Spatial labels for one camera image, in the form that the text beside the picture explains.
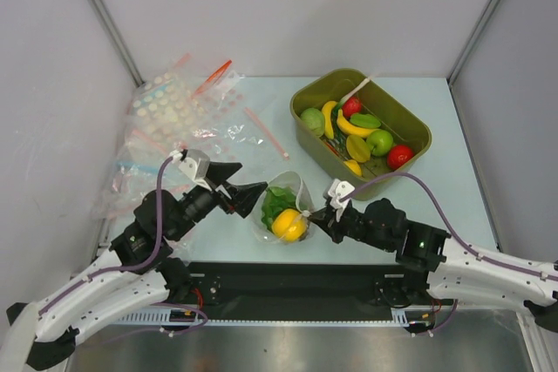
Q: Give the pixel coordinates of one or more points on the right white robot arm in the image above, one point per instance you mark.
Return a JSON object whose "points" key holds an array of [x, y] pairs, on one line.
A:
{"points": [[447, 268]]}

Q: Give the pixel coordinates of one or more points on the olive green plastic bin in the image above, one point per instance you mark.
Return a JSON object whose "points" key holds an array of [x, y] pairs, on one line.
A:
{"points": [[330, 154]]}

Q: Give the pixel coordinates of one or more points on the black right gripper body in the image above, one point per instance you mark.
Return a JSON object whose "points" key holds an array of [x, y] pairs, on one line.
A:
{"points": [[333, 219]]}

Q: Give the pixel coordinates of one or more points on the light green toy cabbage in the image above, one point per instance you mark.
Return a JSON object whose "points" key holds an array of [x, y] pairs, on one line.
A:
{"points": [[314, 120]]}

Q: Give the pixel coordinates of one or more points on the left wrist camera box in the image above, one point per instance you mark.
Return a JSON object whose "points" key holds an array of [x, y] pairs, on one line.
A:
{"points": [[192, 163]]}

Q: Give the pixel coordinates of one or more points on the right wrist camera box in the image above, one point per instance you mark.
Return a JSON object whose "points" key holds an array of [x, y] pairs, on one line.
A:
{"points": [[337, 193]]}

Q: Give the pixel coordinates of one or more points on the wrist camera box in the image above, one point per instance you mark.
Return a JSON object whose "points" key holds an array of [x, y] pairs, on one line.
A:
{"points": [[192, 163], [337, 193]]}

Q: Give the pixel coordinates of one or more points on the orange toy fruit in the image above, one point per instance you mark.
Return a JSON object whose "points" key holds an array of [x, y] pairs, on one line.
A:
{"points": [[289, 225]]}

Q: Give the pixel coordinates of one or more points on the yellow toy banana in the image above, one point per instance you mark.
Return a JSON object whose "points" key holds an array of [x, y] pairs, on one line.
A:
{"points": [[327, 110], [348, 128]]}

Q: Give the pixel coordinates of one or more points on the white slotted cable duct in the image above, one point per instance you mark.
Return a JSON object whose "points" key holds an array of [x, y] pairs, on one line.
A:
{"points": [[161, 316]]}

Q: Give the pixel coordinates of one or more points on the green toy apple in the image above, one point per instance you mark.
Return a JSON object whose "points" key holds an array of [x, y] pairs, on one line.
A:
{"points": [[380, 142]]}

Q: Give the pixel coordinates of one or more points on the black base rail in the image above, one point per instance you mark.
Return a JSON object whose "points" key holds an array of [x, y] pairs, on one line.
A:
{"points": [[302, 292]]}

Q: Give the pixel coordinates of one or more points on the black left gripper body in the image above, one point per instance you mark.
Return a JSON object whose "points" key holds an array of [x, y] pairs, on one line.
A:
{"points": [[200, 200]]}

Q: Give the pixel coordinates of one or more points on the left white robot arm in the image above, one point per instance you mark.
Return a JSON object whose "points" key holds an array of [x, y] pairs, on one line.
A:
{"points": [[138, 269]]}

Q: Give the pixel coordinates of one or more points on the green toy lettuce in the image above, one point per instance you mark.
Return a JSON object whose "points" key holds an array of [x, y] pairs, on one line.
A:
{"points": [[276, 200]]}

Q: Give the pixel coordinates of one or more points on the clear white-dotted zip bag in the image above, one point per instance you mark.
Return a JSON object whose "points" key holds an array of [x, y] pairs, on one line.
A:
{"points": [[304, 205]]}

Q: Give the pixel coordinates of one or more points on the pile of clear zip bags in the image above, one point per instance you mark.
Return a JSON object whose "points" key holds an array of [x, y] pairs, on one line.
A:
{"points": [[190, 105]]}

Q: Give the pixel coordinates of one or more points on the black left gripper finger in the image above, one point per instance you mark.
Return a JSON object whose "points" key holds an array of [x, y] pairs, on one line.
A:
{"points": [[244, 197], [220, 172]]}

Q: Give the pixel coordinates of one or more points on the red toy apple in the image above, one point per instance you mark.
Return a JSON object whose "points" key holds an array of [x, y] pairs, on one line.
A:
{"points": [[398, 156]]}

